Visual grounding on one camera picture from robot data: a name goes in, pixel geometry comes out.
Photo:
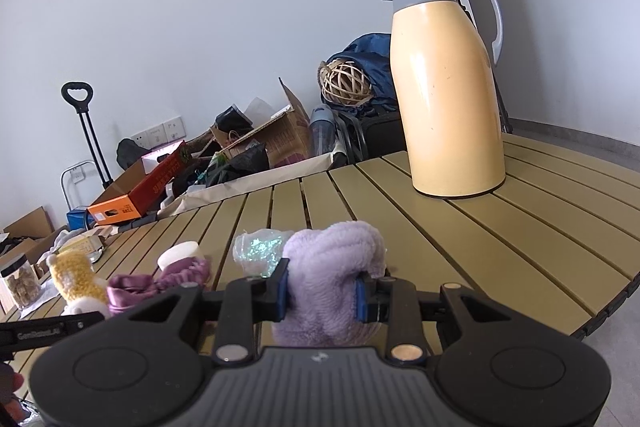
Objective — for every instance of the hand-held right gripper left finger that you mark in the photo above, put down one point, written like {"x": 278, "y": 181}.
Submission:
{"x": 281, "y": 292}

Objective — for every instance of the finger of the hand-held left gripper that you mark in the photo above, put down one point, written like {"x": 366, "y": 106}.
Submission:
{"x": 85, "y": 321}

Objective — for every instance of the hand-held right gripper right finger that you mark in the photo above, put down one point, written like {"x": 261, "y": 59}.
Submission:
{"x": 359, "y": 302}

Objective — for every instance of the purple fluffy cloth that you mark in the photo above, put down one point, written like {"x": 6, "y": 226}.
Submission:
{"x": 330, "y": 277}

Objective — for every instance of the iridescent plastic wrapper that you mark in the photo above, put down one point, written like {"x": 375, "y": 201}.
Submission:
{"x": 260, "y": 252}

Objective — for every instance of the pink satin scrunchie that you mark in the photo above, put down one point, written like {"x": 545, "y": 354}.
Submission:
{"x": 150, "y": 287}

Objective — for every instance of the white round sponge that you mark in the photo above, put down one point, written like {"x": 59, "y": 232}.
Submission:
{"x": 179, "y": 254}

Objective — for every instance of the person's left hand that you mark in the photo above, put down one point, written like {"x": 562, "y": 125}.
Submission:
{"x": 11, "y": 382}

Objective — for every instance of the yellow white plush toy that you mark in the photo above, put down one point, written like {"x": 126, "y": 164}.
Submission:
{"x": 75, "y": 277}

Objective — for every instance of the white paper sheet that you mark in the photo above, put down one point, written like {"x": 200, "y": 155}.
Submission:
{"x": 50, "y": 292}

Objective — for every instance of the snack jar black lid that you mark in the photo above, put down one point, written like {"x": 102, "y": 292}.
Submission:
{"x": 20, "y": 282}

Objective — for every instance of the beige medicine box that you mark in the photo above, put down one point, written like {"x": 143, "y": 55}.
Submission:
{"x": 92, "y": 246}

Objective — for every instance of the white cloth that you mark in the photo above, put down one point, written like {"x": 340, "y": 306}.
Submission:
{"x": 62, "y": 238}

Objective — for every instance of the blue storage box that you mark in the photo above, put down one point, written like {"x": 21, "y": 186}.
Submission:
{"x": 80, "y": 218}

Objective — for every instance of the large open cardboard box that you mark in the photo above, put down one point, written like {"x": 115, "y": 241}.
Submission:
{"x": 30, "y": 222}

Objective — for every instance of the black plastic bag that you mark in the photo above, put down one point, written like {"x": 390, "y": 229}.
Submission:
{"x": 240, "y": 162}

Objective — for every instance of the orange cardboard box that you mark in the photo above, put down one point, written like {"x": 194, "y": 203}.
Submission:
{"x": 145, "y": 192}

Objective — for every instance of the brown printed cardboard box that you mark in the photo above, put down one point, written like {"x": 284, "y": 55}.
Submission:
{"x": 285, "y": 137}

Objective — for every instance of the olive slatted folding table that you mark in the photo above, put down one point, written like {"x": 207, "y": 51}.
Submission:
{"x": 500, "y": 232}

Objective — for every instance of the grey water bottle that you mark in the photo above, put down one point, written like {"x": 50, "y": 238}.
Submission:
{"x": 322, "y": 129}

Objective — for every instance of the black suitcase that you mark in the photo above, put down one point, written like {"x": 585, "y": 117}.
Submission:
{"x": 380, "y": 134}

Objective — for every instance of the black backpack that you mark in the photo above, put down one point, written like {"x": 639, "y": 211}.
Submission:
{"x": 131, "y": 153}

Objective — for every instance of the black pouch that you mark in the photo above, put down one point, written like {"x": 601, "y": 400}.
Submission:
{"x": 232, "y": 119}

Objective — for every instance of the yellow thermos jug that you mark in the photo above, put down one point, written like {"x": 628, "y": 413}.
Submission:
{"x": 450, "y": 107}

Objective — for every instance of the woven rattan ball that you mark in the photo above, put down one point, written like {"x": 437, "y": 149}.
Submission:
{"x": 346, "y": 83}

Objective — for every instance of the blue fabric bag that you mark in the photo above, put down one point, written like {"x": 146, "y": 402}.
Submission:
{"x": 370, "y": 57}

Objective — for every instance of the white wall outlet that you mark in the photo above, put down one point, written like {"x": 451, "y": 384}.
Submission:
{"x": 156, "y": 133}
{"x": 174, "y": 128}
{"x": 77, "y": 175}
{"x": 141, "y": 138}

